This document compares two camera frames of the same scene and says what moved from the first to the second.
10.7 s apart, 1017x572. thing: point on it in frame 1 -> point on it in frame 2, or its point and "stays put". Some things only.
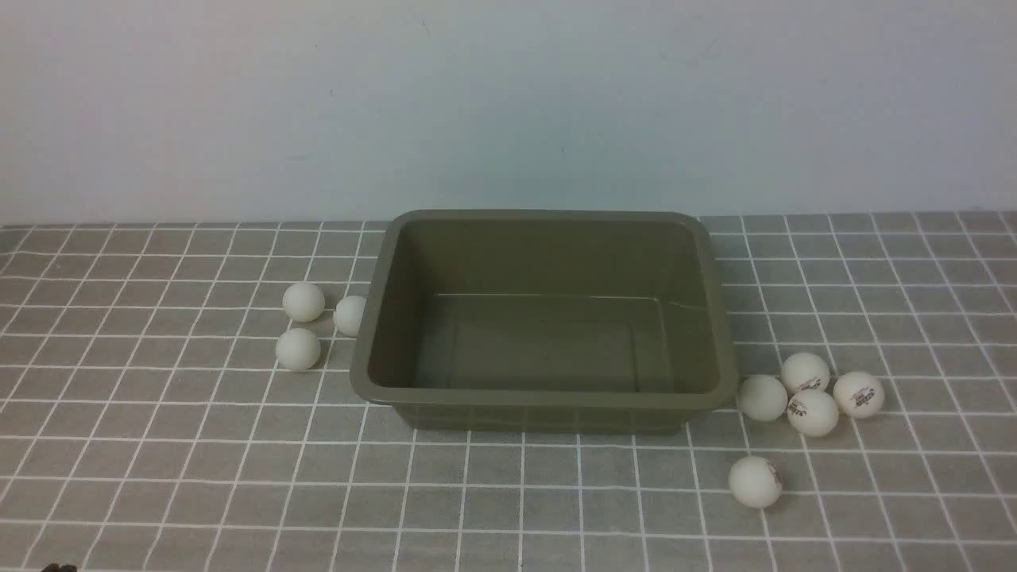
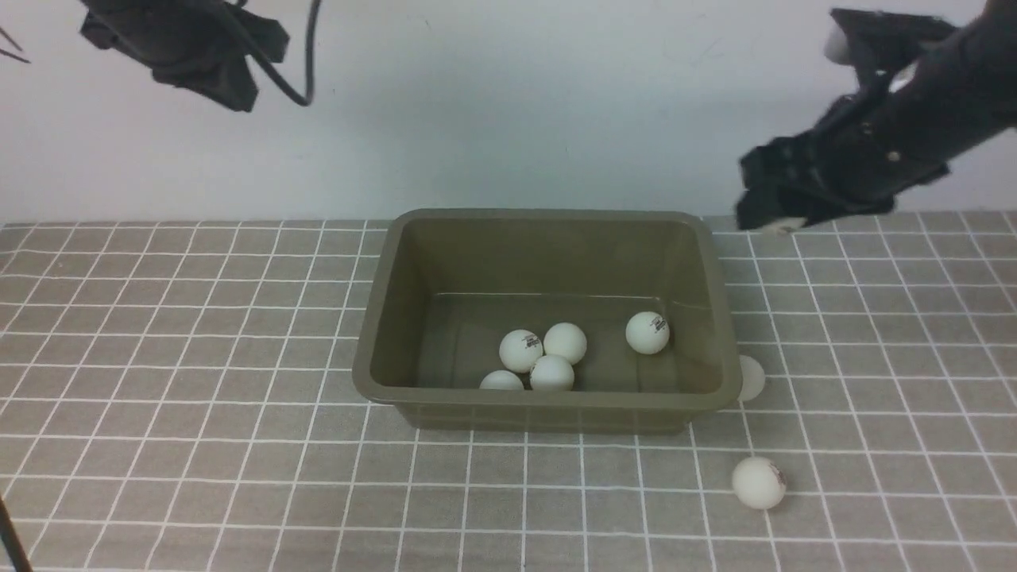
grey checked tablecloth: (175, 397) stays put
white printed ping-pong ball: (805, 372) -> (647, 333)
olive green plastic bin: (544, 321) stays put
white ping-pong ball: (298, 349) -> (502, 380)
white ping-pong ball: (762, 397) -> (754, 378)
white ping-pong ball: (303, 302) -> (566, 340)
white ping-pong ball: (348, 314) -> (552, 372)
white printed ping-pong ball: (755, 481) stays put
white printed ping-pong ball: (813, 412) -> (520, 349)
